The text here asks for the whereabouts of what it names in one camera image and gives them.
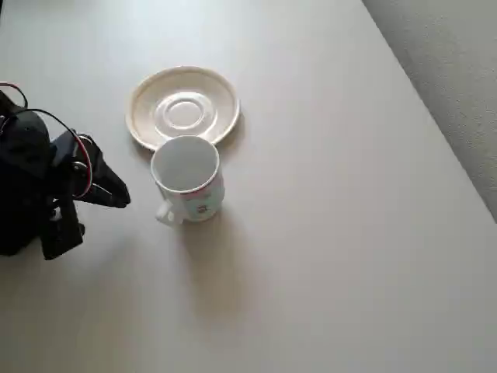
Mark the white patterned mug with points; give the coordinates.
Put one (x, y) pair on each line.
(186, 171)

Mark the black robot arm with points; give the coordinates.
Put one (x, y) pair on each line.
(19, 155)

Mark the cream saucer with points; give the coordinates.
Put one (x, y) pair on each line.
(182, 105)

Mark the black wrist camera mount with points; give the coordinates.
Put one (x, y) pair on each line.
(62, 233)

